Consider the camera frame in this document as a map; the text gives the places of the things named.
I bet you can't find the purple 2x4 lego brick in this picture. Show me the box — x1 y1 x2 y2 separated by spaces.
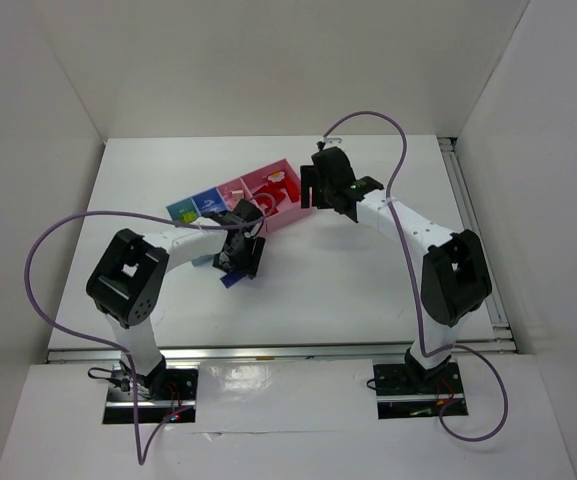
220 272 246 289

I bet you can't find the red lego with side studs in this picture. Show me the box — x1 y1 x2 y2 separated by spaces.
285 181 300 203

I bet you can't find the red curved decorated lego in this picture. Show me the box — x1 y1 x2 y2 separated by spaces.
267 171 285 183

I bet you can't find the red 2x4 lego brick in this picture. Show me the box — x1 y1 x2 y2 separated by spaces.
253 185 286 210

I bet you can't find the green 2x4 lego brick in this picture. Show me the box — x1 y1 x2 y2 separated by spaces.
179 211 198 223

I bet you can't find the white lego brick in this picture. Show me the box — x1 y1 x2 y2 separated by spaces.
230 190 245 202

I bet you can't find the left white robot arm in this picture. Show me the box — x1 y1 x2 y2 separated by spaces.
86 200 265 396

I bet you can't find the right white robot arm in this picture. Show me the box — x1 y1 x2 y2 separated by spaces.
300 141 492 383

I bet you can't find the large pink container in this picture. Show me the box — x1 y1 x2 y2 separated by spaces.
241 159 312 234

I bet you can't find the dark blue container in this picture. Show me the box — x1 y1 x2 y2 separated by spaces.
191 188 228 215

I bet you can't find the narrow pink container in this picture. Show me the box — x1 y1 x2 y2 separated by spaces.
217 178 276 236

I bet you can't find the light blue container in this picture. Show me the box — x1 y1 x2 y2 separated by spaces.
166 197 201 223

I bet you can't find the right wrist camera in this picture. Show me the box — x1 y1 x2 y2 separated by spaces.
316 137 343 151

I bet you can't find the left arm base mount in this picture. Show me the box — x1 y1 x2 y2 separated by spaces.
87 366 199 425

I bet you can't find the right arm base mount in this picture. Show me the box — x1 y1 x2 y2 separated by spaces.
366 361 468 420

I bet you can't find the right side aluminium rail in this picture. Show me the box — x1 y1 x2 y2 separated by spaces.
437 137 515 344

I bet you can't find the aluminium rail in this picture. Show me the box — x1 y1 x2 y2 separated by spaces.
47 340 518 362
437 137 515 344

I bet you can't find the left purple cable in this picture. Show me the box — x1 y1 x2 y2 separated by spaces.
24 192 277 466

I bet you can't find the front aluminium rail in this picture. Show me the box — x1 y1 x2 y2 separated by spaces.
47 340 518 362

